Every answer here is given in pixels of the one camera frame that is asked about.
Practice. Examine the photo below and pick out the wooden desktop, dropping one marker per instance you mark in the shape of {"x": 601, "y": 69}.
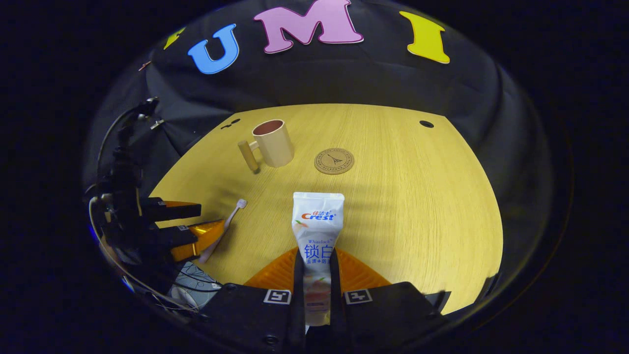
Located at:
{"x": 403, "y": 211}

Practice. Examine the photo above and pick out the round cork coaster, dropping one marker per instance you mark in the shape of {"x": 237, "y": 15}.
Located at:
{"x": 334, "y": 161}

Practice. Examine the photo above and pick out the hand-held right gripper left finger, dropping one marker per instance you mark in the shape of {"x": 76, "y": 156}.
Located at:
{"x": 298, "y": 295}

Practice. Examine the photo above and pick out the pink white toothbrush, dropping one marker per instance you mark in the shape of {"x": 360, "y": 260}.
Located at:
{"x": 235, "y": 212}

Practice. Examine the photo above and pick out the black backdrop cloth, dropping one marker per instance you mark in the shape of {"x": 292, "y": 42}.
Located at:
{"x": 373, "y": 78}

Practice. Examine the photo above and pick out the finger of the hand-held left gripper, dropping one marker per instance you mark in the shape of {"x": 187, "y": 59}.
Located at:
{"x": 167, "y": 211}
{"x": 172, "y": 237}

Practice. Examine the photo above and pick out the white toothpaste tube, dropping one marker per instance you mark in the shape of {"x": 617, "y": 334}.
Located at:
{"x": 318, "y": 221}

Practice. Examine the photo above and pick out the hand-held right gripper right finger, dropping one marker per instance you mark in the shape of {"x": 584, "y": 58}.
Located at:
{"x": 335, "y": 305}

